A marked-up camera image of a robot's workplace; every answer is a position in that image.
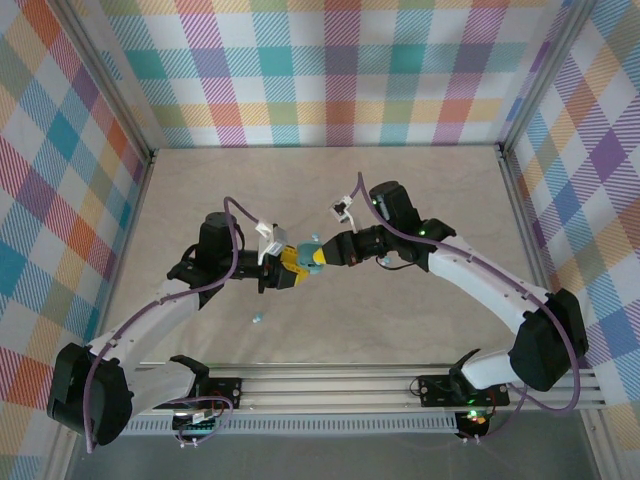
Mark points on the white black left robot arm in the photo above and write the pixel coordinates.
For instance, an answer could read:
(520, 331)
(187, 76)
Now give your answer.
(155, 382)

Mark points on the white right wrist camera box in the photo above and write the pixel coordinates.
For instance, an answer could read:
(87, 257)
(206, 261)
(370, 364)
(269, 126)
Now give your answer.
(341, 209)

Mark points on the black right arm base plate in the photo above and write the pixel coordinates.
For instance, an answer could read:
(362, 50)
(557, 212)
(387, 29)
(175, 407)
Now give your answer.
(435, 392)

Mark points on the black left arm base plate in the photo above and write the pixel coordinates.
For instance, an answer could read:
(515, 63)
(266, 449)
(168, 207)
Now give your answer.
(225, 390)

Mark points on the aluminium frame post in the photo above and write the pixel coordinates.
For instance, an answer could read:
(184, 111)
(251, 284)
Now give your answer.
(111, 85)
(543, 75)

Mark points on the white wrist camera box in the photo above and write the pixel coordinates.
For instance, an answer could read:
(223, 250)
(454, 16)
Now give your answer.
(341, 209)
(272, 242)

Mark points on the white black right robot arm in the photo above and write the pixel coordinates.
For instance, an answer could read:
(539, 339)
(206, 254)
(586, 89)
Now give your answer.
(480, 280)

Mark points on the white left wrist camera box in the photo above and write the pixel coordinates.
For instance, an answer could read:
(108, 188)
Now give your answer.
(272, 242)

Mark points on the grey metal base plate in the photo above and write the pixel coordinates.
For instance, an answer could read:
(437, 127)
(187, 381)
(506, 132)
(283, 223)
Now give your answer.
(325, 460)

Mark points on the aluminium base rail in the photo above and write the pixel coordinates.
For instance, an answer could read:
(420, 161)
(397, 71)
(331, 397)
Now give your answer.
(325, 385)

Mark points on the light blue round charging case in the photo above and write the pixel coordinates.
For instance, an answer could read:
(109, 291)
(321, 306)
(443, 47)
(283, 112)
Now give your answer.
(305, 254)

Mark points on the aluminium frame rail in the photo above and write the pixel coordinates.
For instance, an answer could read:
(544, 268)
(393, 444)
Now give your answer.
(522, 225)
(131, 225)

